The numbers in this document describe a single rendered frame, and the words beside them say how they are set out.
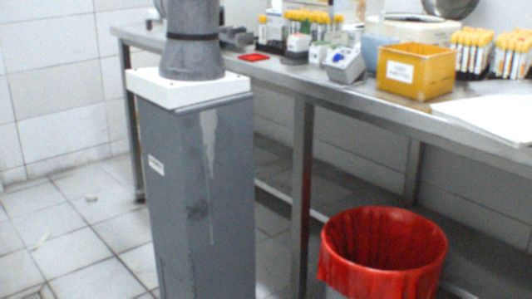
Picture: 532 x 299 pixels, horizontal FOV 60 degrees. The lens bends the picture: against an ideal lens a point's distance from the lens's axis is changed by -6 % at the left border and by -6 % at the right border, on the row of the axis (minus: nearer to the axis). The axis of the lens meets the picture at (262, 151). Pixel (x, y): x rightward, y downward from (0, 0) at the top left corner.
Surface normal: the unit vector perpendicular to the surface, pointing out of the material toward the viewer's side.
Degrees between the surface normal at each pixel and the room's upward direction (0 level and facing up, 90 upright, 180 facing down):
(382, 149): 90
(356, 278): 95
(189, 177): 90
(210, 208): 90
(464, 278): 0
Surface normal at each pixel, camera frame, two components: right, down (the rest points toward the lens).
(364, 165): -0.77, 0.26
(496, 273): -0.01, -0.92
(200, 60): 0.43, 0.04
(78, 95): 0.63, 0.30
